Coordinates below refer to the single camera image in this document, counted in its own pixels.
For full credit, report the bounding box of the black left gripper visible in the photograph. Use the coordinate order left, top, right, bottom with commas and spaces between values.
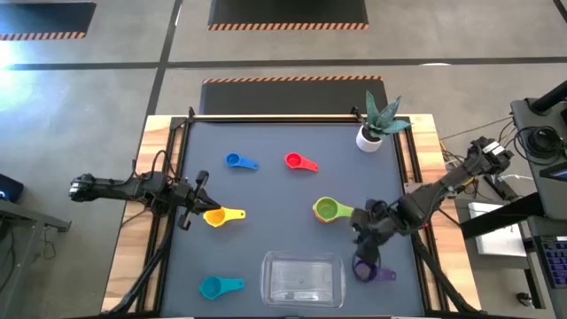
175, 170, 221, 231

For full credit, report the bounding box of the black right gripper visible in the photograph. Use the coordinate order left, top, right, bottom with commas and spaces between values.
351, 198, 402, 267

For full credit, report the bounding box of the yellow measuring cup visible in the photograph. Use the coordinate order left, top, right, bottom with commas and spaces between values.
202, 206, 247, 229

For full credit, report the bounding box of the purple measuring cup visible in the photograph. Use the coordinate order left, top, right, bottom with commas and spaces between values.
353, 259, 398, 284

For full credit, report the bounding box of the blue measuring cup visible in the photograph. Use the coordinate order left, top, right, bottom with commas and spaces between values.
225, 152, 260, 172

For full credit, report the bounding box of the green measuring cup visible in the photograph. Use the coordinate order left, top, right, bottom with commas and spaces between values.
312, 196, 355, 223

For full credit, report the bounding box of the teal measuring cup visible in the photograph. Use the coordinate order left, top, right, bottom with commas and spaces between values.
198, 275, 246, 302

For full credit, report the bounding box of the red measuring cup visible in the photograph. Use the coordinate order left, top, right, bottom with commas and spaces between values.
283, 152, 321, 173

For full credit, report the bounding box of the clear plastic basket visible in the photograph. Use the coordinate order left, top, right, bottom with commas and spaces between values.
259, 249, 346, 309

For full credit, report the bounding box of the grey table mat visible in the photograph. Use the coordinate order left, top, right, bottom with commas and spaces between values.
159, 121, 427, 318

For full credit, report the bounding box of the succulent plant in white pot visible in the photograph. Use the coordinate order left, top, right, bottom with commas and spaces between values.
355, 90, 413, 154

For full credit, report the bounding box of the white box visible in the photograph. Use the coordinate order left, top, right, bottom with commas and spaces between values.
468, 201, 529, 258

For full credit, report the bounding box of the black desk crossbar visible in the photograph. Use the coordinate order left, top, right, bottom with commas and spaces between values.
459, 191, 545, 240

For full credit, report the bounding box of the black power strip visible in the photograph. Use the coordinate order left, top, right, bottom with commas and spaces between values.
483, 173, 515, 201

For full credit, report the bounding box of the grey metal stand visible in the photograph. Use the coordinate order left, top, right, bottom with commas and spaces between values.
0, 198, 73, 319

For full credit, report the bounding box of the black keyboard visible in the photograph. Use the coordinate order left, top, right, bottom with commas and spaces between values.
536, 236, 567, 290

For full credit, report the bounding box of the grey side desk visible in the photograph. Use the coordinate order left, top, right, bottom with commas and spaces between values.
509, 79, 567, 222

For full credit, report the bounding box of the black electronic device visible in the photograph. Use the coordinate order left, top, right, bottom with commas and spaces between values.
0, 173, 24, 204

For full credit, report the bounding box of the black floor mat striped edge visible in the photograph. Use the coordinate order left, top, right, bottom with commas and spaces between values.
207, 0, 370, 32
0, 1, 97, 42

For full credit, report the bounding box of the black aluminium table frame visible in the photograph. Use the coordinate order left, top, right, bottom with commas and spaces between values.
132, 105, 444, 319

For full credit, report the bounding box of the coiled black cable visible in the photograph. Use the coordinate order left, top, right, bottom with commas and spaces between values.
516, 125, 567, 166

